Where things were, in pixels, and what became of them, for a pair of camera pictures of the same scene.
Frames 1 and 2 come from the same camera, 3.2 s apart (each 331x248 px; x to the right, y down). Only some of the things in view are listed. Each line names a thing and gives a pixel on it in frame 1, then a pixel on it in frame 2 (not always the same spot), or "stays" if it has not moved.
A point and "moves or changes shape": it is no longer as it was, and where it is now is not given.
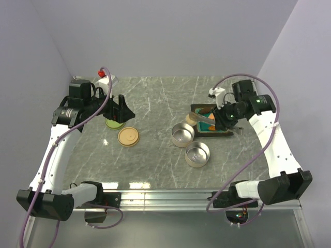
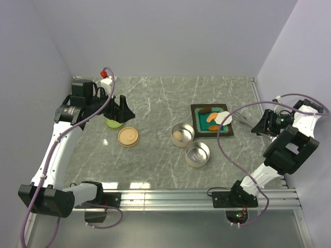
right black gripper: [221, 123] to [269, 115]
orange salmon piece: [211, 117] stays
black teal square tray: [202, 129] stays
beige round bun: [190, 121] to [177, 135]
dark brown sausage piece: [206, 109] stays
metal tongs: [198, 117] moves or changes shape
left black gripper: [121, 114] stays
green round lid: [114, 124] stays
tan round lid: [128, 136] stays
